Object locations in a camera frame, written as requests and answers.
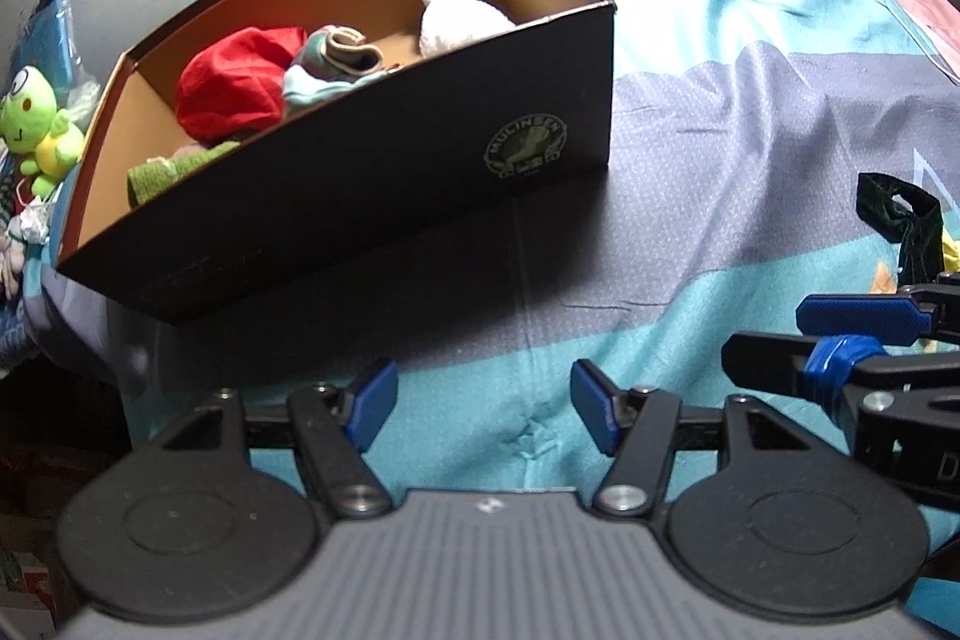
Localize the white towel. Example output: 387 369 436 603
403 0 518 60

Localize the red white carton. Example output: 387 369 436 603
0 535 61 640

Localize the clear plastic bag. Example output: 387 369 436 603
66 76 100 120

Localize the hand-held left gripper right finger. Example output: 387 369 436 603
571 360 815 522

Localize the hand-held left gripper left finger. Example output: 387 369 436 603
160 358 399 520

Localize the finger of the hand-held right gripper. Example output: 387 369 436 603
796 284 960 345
721 331 960 410

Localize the white pink small toy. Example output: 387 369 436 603
0 201 50 300

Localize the green frog plush toy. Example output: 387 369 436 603
0 66 87 200

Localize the green cloth strip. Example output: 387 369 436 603
126 139 242 208

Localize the dark green velvet bag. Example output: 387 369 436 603
857 171 942 285

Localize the folded pink cloth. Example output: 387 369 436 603
874 0 960 56

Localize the teal grey soft cloth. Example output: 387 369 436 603
281 26 391 112

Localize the dark cardboard shoe box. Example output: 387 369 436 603
56 0 617 327

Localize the red cloth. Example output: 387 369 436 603
175 26 308 140

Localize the blue packet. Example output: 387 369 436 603
26 0 87 109

